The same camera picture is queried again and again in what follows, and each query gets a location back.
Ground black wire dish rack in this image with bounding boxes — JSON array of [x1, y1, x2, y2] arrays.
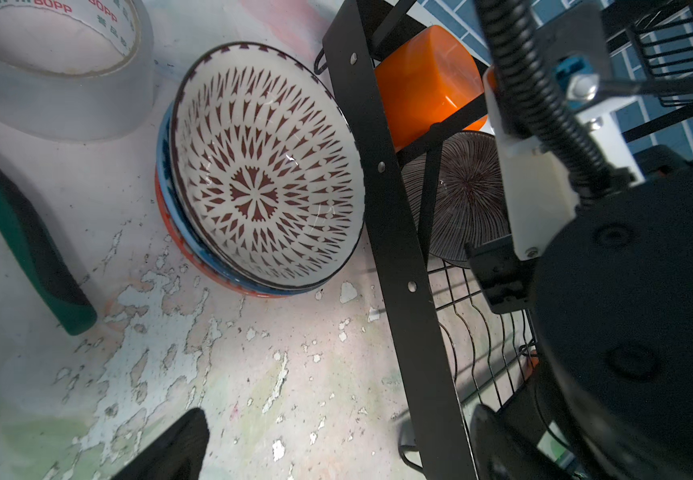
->
[[316, 1, 693, 479]]

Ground blue rimmed stacked bowl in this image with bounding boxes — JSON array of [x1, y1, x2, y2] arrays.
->
[[156, 104, 312, 298]]

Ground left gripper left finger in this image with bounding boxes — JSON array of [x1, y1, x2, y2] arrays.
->
[[112, 408, 210, 480]]

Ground green handled pliers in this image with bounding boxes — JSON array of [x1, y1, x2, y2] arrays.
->
[[0, 169, 98, 336]]

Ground red rimmed stacked bowl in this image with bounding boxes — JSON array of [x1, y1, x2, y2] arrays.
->
[[154, 176, 276, 299]]

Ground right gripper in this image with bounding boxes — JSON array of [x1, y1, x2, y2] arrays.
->
[[470, 166, 693, 479]]

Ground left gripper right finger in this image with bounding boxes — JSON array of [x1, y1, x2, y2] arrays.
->
[[470, 404, 569, 480]]

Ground orange plastic bowl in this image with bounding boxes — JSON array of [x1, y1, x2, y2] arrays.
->
[[375, 25, 484, 151]]

